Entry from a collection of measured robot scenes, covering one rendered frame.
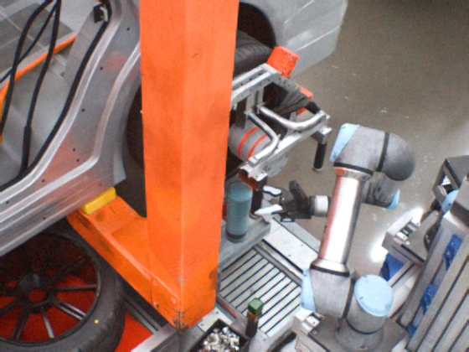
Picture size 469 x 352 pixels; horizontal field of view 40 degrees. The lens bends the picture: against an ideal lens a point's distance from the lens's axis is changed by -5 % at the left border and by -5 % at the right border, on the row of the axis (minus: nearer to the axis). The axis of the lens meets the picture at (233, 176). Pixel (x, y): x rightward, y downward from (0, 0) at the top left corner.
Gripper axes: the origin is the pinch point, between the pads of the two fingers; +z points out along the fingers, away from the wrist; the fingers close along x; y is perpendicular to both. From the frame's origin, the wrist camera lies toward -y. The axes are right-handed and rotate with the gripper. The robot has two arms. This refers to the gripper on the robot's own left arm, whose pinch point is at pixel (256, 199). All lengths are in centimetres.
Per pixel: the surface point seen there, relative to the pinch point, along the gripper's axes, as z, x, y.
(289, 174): -27, 93, 83
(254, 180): 1.8, -1.7, -11.0
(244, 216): 2.8, 8.0, 18.6
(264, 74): -0.9, 32.0, -29.1
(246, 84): 5.3, 26.3, -28.7
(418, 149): -103, 118, 83
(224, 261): 7, 24, 68
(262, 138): -1.8, 20.8, -9.0
